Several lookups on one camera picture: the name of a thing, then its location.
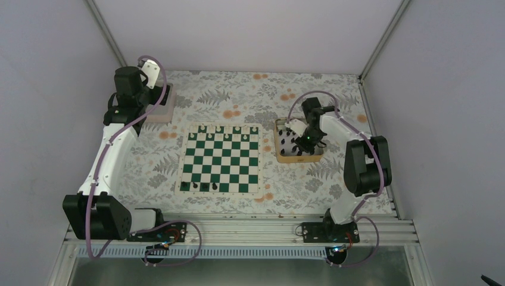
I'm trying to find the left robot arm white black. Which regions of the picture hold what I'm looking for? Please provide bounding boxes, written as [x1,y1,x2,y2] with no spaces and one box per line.
[63,60,170,240]

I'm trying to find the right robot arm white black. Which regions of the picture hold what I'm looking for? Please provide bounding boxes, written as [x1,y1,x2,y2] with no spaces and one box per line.
[295,97,392,243]

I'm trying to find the pink white tray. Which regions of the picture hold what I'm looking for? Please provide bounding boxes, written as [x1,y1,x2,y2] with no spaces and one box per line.
[145,83,177,123]

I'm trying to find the tan metal tray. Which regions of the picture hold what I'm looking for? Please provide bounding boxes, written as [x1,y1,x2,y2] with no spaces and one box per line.
[273,118,325,163]

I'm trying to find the floral patterned tablecloth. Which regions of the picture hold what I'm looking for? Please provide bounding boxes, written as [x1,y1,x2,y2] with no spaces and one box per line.
[117,71,370,215]

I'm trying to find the green white chessboard mat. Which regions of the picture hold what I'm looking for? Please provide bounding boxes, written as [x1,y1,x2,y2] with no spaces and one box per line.
[175,122,264,199]

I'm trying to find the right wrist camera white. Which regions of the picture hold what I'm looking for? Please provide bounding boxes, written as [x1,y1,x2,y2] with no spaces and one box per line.
[285,119,308,137]

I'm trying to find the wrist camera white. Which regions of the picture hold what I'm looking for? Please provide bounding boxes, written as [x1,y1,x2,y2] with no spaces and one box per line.
[285,119,308,137]
[140,60,161,89]

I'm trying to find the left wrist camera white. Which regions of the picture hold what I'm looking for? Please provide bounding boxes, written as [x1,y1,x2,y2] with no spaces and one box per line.
[140,60,161,89]

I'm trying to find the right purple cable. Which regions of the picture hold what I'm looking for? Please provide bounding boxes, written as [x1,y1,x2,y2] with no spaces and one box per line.
[287,91,385,268]

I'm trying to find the purple cable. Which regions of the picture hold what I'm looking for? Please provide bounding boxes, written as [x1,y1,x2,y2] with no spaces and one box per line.
[287,91,385,268]
[86,55,202,268]

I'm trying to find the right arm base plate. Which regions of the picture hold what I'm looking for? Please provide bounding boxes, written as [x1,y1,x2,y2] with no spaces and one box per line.
[296,222,360,244]

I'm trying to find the aluminium rail frame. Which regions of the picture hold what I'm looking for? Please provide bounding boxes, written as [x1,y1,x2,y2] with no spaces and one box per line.
[47,213,433,286]

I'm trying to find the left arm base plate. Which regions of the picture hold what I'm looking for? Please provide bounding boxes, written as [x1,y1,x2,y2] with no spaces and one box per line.
[126,222,187,244]

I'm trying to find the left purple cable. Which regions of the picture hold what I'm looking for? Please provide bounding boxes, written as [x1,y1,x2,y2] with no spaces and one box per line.
[86,55,202,268]

